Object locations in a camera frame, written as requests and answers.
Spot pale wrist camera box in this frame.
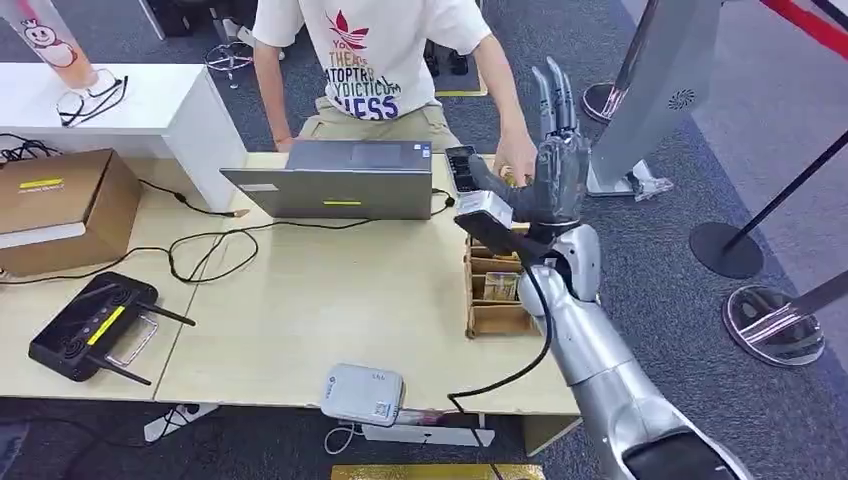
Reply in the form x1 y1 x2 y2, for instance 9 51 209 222
454 190 515 231

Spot white power strip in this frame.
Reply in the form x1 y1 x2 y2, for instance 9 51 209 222
143 402 221 444

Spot black base stanchion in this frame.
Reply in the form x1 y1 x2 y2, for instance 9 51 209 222
688 129 848 282

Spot chrome base stanchion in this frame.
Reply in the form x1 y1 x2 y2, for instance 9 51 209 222
580 82 628 126
721 270 848 370

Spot long black laptop cable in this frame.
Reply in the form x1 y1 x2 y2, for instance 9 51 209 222
0 188 458 287

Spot white under-desk bar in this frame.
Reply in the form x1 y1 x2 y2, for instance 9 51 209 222
361 421 497 450

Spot black-rimmed glasses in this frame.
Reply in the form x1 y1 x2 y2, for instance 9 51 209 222
56 68 130 128

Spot gold floor plate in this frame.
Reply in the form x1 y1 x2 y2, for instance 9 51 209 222
330 464 546 480

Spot chrome chair base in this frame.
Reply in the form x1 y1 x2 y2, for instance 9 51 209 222
203 29 256 91

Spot grey laptop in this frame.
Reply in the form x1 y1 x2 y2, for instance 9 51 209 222
220 139 435 221

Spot wooden card box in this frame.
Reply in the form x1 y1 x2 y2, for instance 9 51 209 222
462 221 543 341

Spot black cable bundle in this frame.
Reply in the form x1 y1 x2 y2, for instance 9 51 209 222
0 132 64 164

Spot black cable with plug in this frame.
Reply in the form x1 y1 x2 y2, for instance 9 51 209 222
137 178 252 220

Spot person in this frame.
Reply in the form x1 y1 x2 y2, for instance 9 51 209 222
251 0 539 188

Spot pink snowman banner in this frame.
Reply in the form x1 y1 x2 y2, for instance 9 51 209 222
0 0 101 91

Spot brown cardboard box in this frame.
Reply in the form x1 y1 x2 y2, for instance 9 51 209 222
0 148 143 278

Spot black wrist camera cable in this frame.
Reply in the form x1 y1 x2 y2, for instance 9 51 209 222
447 261 555 480

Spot grey panel stand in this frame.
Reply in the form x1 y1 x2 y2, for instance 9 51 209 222
585 0 730 199

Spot black router with antennas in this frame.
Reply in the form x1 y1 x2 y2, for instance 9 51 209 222
28 271 198 388

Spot grey smartphone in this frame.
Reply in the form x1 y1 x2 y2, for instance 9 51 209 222
444 144 480 195

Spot yellow-edged floor mat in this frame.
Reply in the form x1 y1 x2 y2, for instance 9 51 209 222
427 36 490 99

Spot gold printed card stack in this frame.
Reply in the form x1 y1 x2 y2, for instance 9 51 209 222
482 271 521 303

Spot white counter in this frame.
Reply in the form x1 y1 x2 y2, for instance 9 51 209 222
0 62 249 213

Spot red barrier belt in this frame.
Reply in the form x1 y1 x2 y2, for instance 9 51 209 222
758 0 848 63

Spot white looped cable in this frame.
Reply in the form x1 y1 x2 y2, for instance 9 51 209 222
323 423 364 458

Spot small grey device box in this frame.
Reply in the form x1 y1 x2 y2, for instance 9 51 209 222
320 362 407 429

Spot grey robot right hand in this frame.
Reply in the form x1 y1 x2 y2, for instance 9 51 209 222
466 56 592 230

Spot person's left hand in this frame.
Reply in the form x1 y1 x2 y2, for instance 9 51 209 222
492 131 539 188

